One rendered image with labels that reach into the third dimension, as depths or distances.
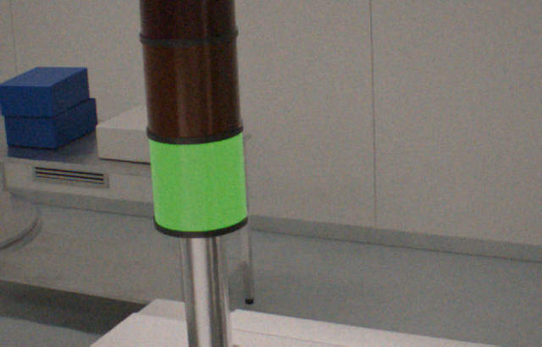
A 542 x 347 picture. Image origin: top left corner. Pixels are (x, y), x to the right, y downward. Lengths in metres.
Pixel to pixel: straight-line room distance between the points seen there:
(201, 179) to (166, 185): 0.02
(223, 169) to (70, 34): 6.64
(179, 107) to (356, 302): 5.31
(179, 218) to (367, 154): 5.89
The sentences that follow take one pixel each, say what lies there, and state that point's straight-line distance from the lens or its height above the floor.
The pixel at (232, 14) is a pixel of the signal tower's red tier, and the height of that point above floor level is 2.31.
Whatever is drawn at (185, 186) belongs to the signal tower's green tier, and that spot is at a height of 2.23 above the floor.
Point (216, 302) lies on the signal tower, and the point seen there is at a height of 2.16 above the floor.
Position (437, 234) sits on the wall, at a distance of 6.48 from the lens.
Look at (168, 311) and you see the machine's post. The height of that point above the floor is 2.10.
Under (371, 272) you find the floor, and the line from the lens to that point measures 6.23.
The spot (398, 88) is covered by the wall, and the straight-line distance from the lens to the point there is 6.31.
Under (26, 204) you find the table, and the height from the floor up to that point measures 0.93.
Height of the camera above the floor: 2.41
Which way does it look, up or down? 17 degrees down
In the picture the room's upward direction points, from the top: 3 degrees counter-clockwise
